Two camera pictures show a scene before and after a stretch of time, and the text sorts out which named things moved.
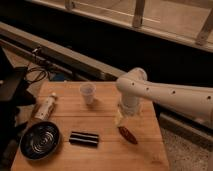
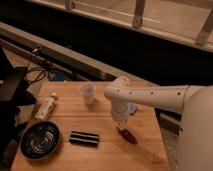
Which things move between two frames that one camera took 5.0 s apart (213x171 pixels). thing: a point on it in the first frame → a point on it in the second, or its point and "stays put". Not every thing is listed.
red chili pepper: x=127 y=134 stays put
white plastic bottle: x=44 y=110 stays put
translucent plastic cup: x=88 y=91 stays put
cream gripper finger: x=118 y=118 → x=122 y=124
